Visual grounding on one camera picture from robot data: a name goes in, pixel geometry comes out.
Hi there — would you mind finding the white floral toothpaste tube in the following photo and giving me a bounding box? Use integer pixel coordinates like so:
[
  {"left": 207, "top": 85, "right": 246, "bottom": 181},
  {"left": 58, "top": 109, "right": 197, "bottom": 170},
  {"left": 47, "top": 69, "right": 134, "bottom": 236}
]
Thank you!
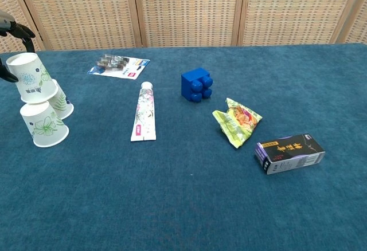
[{"left": 130, "top": 81, "right": 157, "bottom": 142}]

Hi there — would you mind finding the white floral paper cup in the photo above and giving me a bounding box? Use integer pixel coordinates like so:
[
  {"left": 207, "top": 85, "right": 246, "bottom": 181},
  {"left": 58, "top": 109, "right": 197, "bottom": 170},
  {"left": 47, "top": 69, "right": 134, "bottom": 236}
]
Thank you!
[
  {"left": 5, "top": 52, "right": 59, "bottom": 104},
  {"left": 48, "top": 79, "right": 75, "bottom": 120},
  {"left": 19, "top": 100, "right": 70, "bottom": 148}
]

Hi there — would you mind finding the black and purple carton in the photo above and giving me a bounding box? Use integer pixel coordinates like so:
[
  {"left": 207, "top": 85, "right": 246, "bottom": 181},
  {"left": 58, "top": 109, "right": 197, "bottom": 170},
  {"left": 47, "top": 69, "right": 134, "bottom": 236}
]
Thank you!
[{"left": 253, "top": 134, "right": 326, "bottom": 175}]

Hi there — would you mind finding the crumpled green snack wrapper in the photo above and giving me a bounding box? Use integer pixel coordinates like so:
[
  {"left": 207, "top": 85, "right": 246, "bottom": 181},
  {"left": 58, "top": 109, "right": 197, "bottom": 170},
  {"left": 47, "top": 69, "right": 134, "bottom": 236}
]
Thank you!
[{"left": 212, "top": 97, "right": 263, "bottom": 149}]

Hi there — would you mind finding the woven wood-framed folding screen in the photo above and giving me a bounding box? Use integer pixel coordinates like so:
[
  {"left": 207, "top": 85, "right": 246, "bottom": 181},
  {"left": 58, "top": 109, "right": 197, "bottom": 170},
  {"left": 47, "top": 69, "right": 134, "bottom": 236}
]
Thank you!
[{"left": 0, "top": 0, "right": 367, "bottom": 53}]

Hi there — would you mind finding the blue plastic building block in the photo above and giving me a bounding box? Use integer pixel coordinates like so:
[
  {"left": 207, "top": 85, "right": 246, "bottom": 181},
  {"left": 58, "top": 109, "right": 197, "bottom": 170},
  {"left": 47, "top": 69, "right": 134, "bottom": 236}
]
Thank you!
[{"left": 181, "top": 67, "right": 214, "bottom": 103}]

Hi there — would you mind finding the blue table cloth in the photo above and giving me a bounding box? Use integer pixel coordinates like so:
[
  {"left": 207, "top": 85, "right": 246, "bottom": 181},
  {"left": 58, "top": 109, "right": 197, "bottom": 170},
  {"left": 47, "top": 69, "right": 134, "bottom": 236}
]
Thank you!
[{"left": 0, "top": 42, "right": 367, "bottom": 251}]

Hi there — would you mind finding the left silver-black robot hand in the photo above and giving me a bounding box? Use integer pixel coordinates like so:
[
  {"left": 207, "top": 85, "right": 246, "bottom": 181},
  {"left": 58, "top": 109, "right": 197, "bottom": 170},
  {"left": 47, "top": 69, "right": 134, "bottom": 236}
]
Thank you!
[{"left": 0, "top": 10, "right": 37, "bottom": 83}]

